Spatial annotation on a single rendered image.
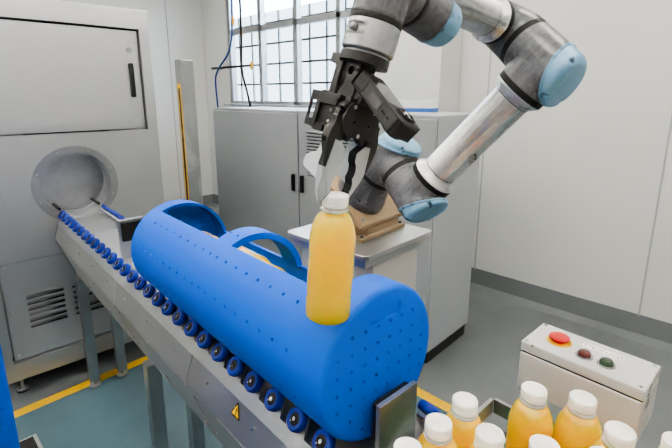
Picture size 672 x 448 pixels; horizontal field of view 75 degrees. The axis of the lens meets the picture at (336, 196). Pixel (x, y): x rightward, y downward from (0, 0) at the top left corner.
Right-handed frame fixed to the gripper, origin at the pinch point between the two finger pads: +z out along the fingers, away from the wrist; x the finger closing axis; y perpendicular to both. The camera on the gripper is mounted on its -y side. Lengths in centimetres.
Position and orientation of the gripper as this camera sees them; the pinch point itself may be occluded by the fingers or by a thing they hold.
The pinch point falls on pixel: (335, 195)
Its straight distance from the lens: 63.5
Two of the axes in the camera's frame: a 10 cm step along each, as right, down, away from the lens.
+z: -2.8, 9.5, 1.5
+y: -6.5, -3.0, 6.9
